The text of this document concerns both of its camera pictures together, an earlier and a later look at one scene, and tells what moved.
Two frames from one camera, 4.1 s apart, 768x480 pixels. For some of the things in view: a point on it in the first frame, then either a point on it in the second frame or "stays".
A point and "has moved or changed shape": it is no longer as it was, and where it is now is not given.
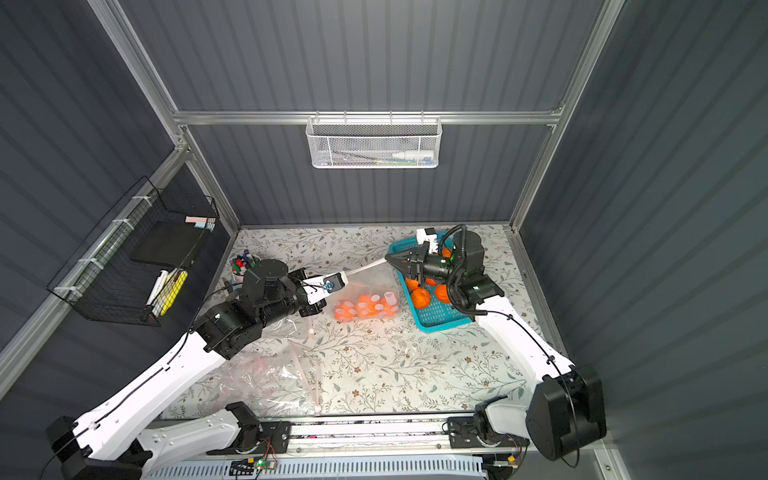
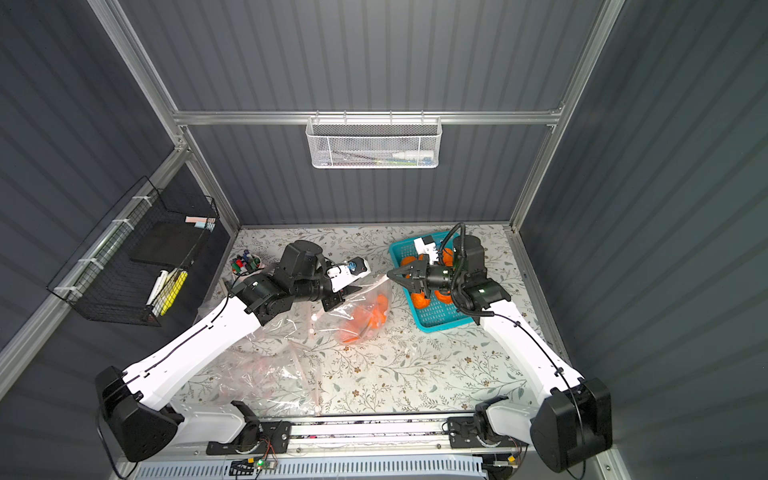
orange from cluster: x=442 y=293 stays
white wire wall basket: x=373 y=142 stays
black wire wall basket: x=125 y=273 stays
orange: x=345 y=311 → x=379 y=312
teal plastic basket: x=437 y=316 stays
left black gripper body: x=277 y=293 → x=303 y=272
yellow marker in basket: x=179 y=284 stays
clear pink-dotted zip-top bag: x=272 y=371 stays
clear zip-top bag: x=371 y=295 has moved or changed shape
